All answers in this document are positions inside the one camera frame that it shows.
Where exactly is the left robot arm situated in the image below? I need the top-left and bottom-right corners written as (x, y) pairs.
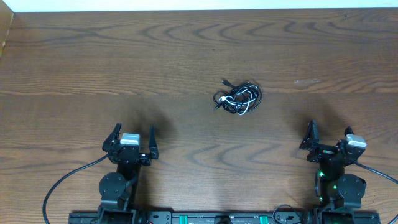
top-left (98, 123), bottom-right (159, 223)

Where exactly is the white cable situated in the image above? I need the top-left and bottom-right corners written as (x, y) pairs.
top-left (218, 88), bottom-right (253, 116)

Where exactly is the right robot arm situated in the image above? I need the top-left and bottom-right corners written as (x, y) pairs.
top-left (299, 120), bottom-right (367, 223)

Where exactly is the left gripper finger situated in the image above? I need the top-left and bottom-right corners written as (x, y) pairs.
top-left (102, 123), bottom-right (122, 152)
top-left (149, 126), bottom-right (159, 159)

